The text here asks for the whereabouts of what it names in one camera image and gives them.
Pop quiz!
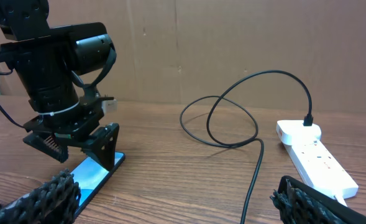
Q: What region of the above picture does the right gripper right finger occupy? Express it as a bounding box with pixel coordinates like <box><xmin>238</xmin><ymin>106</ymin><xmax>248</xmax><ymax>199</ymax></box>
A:
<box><xmin>270</xmin><ymin>175</ymin><xmax>366</xmax><ymax>224</ymax></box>

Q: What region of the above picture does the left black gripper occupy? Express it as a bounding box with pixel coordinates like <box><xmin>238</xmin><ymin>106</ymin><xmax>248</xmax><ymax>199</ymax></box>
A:
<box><xmin>23</xmin><ymin>93</ymin><xmax>119</xmax><ymax>171</ymax></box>

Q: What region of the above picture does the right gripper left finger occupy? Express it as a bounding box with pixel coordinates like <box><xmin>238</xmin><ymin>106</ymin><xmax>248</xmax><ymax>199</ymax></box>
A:
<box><xmin>0</xmin><ymin>169</ymin><xmax>81</xmax><ymax>224</ymax></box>

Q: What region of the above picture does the smartphone with teal screen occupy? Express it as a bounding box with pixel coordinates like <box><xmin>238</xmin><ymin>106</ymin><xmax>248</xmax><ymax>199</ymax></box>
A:
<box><xmin>71</xmin><ymin>152</ymin><xmax>126</xmax><ymax>218</ymax></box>

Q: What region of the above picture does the black USB charging cable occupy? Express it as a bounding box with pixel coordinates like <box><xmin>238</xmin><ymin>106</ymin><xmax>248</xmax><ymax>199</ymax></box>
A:
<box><xmin>179</xmin><ymin>70</ymin><xmax>314</xmax><ymax>224</ymax></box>

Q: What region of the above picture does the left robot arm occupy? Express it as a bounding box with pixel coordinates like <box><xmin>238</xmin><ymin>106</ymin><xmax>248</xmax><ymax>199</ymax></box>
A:
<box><xmin>0</xmin><ymin>0</ymin><xmax>119</xmax><ymax>170</ymax></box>

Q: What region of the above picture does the white charger adapter plug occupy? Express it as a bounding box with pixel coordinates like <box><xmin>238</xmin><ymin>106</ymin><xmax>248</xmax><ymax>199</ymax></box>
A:
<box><xmin>276</xmin><ymin>120</ymin><xmax>321</xmax><ymax>146</ymax></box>

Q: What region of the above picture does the white power strip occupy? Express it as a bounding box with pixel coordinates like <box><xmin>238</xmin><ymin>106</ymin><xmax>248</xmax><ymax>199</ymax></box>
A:
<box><xmin>285</xmin><ymin>141</ymin><xmax>359</xmax><ymax>200</ymax></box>

